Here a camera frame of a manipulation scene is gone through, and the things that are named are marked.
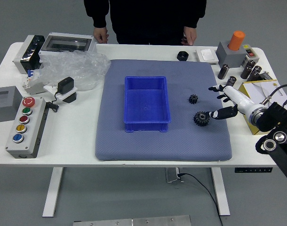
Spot person's right hand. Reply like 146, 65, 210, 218
93, 26, 110, 44

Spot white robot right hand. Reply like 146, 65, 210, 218
206, 84, 261, 121

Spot person's left hand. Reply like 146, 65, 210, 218
180, 26, 197, 46

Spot big black gear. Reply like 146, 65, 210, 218
193, 111, 210, 127

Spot blue plastic box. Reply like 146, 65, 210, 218
124, 75, 172, 133

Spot yellow and white cardboard box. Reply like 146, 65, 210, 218
238, 79, 287, 136

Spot black hex nut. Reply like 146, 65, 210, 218
176, 50, 190, 62

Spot grey distribution box clear lid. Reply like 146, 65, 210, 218
39, 32, 97, 55

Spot grey metal control box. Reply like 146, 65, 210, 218
164, 167, 184, 184

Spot grey pushbutton control box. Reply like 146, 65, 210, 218
5, 96, 49, 159

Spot dark brown capacitor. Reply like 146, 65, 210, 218
217, 63, 230, 80
240, 59, 256, 80
224, 75, 237, 88
246, 65, 263, 82

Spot small black electronic module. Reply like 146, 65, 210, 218
258, 71, 275, 82

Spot clear plastic bag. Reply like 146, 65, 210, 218
28, 50, 111, 92

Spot grey block with round hole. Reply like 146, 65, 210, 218
215, 41, 247, 68

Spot orange cylinder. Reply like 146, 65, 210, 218
228, 30, 246, 51

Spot person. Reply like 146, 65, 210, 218
83, 0, 207, 45

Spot black power adapter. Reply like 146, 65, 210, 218
57, 76, 75, 94

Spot white socket plate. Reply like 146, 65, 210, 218
43, 84, 78, 104

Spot black table control panel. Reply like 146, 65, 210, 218
234, 167, 273, 173

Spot white circuit breaker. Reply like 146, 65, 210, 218
21, 69, 44, 95

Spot white table leg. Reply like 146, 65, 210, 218
41, 167, 64, 218
210, 167, 231, 216

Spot grey-blue foam mat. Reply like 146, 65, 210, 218
95, 58, 233, 162

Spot grey block with square hole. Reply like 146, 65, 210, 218
0, 86, 23, 123

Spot grey metal plate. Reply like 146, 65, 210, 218
72, 215, 191, 226

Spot white wall switch plate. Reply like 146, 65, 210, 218
195, 48, 220, 64

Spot white switch box red button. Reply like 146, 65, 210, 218
241, 44, 259, 66

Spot grey enclosure with black panel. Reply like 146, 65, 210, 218
12, 34, 46, 74

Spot black adapter cord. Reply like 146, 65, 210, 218
46, 90, 61, 113

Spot black power cable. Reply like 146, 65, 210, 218
178, 173, 224, 226

